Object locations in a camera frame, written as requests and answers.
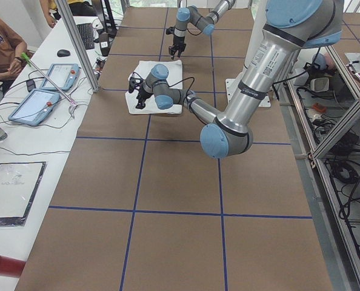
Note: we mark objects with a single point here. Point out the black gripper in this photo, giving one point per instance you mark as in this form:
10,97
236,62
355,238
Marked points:
143,94
177,40

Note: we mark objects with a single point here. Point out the white long-sleeve printed shirt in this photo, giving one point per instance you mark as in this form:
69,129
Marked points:
165,79

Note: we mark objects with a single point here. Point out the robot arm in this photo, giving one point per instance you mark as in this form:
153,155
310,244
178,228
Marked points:
191,15
289,26

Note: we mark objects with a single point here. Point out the metal rod with clamp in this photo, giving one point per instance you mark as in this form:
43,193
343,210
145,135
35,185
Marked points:
48,84

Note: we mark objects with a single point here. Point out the upper blue teach pendant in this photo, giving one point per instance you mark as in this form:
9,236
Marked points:
63,75

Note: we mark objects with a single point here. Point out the blue teach pendant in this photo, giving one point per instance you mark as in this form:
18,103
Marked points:
63,75
35,107

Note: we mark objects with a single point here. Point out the black keyboard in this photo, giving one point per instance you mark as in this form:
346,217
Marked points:
86,33

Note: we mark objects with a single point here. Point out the black computer mouse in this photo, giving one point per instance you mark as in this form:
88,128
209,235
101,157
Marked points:
63,53

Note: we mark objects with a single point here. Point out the lower blue teach pendant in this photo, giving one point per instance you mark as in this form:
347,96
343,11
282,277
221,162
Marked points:
35,107

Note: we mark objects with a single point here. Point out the seated person brown shirt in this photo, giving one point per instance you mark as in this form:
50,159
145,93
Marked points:
12,46

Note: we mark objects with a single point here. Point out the grey framed tray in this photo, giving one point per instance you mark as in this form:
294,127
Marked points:
19,183

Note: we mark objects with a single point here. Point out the red fire extinguisher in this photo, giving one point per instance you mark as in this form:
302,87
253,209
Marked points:
11,267

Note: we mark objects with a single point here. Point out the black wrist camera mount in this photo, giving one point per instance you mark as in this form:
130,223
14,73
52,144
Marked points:
170,31
134,82

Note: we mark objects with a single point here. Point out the aluminium frame cage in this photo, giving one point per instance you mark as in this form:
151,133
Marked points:
329,128

